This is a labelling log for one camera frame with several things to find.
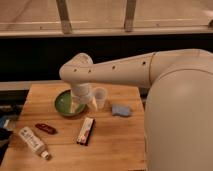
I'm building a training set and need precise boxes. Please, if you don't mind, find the green bowl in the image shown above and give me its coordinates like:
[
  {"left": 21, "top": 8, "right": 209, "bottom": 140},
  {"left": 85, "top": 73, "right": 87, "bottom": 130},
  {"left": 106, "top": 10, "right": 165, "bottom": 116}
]
[{"left": 54, "top": 90, "right": 86, "bottom": 117}]

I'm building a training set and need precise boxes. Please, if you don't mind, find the white and black snack bar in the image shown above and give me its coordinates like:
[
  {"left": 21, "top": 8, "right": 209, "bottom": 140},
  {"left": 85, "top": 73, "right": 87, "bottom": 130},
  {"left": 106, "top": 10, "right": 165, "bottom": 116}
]
[{"left": 76, "top": 117, "right": 95, "bottom": 145}]

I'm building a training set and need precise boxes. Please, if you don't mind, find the white bottle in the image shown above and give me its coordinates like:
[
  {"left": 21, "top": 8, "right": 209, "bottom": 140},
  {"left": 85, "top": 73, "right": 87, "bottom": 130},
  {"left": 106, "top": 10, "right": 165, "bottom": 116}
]
[{"left": 18, "top": 127, "right": 51, "bottom": 160}]

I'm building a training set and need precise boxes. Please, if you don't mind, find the blue sponge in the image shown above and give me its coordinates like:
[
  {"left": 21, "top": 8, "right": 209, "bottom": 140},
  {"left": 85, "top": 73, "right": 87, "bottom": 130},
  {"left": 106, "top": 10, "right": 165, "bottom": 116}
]
[{"left": 112, "top": 104, "right": 131, "bottom": 117}]

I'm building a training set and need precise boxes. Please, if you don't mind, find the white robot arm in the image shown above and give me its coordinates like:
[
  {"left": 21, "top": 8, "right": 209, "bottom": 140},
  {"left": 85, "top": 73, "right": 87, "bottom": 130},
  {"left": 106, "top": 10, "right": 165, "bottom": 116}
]
[{"left": 59, "top": 49, "right": 213, "bottom": 171}]

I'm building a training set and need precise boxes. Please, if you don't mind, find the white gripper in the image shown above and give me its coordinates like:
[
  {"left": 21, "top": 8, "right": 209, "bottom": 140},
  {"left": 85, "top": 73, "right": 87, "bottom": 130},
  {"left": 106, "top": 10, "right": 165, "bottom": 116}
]
[{"left": 70, "top": 83, "right": 98, "bottom": 114}]

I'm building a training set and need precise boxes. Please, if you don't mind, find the clear plastic cup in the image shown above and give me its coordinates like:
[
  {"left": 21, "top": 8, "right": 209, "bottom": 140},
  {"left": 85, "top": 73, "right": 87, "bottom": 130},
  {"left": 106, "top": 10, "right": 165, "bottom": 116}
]
[{"left": 93, "top": 87, "right": 108, "bottom": 109}]

